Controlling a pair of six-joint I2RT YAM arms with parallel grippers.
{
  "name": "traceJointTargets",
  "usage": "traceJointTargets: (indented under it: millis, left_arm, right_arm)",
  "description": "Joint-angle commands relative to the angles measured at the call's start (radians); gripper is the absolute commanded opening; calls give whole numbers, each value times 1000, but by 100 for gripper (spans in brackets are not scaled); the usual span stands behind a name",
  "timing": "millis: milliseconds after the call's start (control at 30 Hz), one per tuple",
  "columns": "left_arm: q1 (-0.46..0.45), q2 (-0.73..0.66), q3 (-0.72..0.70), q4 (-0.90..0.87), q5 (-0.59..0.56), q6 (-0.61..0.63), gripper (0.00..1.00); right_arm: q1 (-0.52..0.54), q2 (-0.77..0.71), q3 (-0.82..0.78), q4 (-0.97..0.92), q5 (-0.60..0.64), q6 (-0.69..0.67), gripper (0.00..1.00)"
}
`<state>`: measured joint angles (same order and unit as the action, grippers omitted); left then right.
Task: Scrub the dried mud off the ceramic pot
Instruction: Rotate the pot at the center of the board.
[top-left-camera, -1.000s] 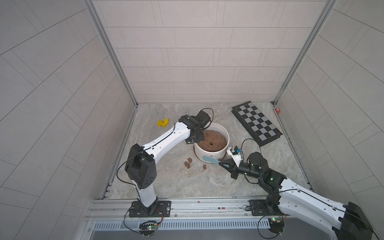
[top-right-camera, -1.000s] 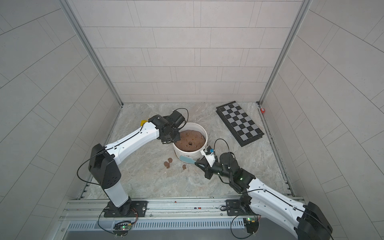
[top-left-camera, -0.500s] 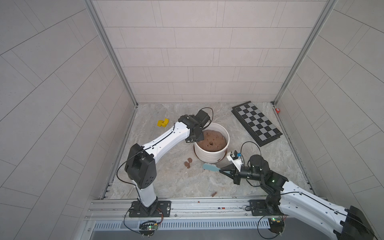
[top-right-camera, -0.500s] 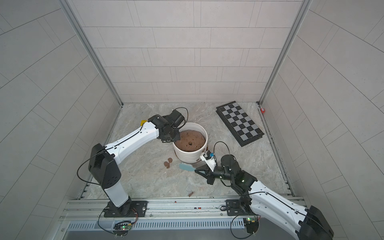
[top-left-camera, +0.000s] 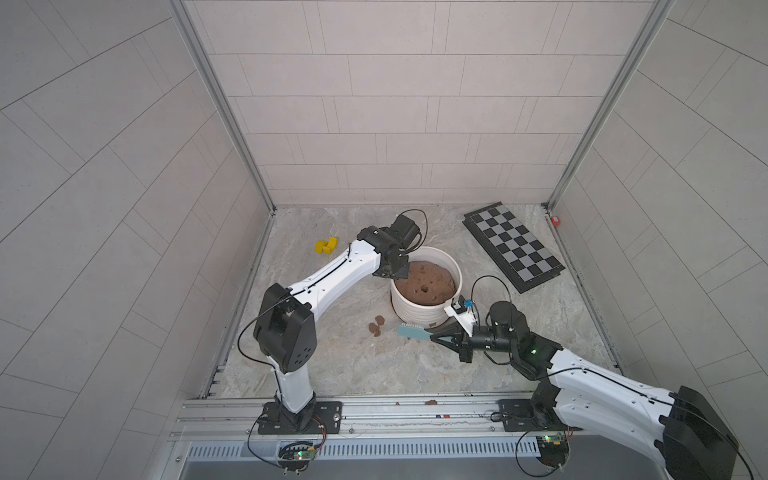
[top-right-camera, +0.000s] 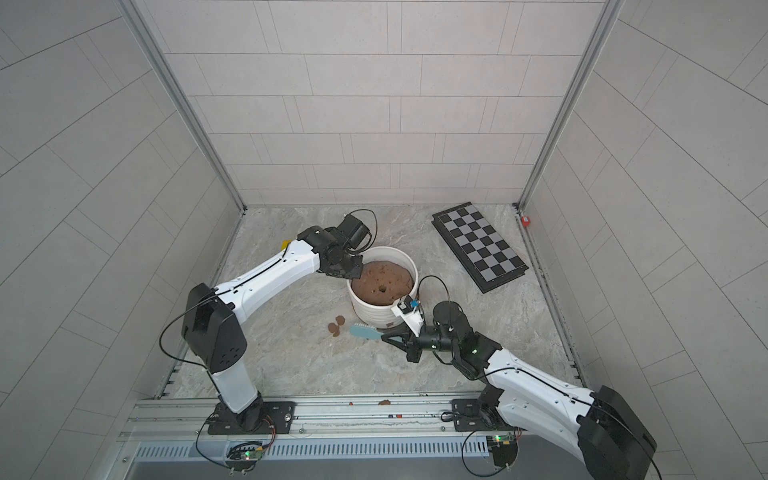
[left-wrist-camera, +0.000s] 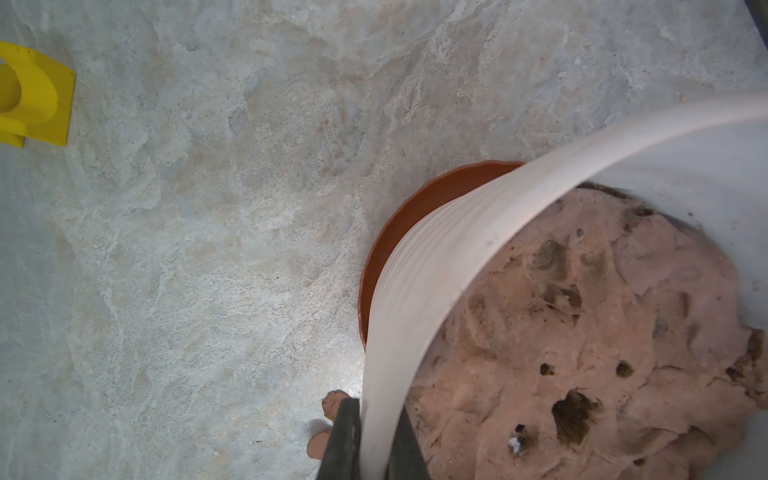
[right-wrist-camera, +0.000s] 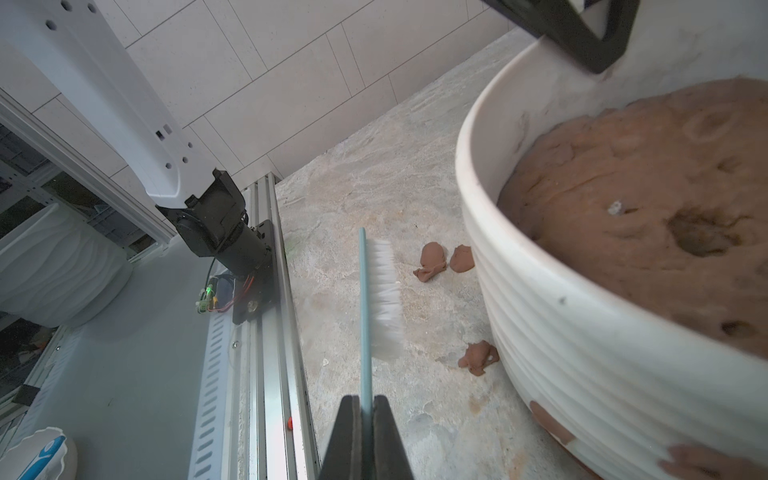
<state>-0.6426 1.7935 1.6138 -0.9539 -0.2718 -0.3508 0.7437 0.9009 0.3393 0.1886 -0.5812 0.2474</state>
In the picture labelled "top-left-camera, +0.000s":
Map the white ceramic pot with soil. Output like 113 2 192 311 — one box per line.
390 247 463 329

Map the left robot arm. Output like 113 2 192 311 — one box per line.
249 212 428 430

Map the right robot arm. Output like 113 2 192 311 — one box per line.
427 298 744 479

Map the yellow plastic block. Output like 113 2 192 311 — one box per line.
314 236 338 255

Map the black white checkerboard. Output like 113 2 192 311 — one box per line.
463 202 565 294

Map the right controller board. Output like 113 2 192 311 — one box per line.
536 433 570 468

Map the controller board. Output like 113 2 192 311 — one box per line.
536 433 570 468
277 441 318 471

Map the left controller board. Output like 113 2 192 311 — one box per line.
277 441 318 471

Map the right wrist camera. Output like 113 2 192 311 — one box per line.
444 295 478 337

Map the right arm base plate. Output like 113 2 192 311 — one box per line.
490 399 568 432

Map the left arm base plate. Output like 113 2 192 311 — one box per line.
257 400 343 436

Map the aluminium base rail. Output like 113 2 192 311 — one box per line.
161 392 676 463

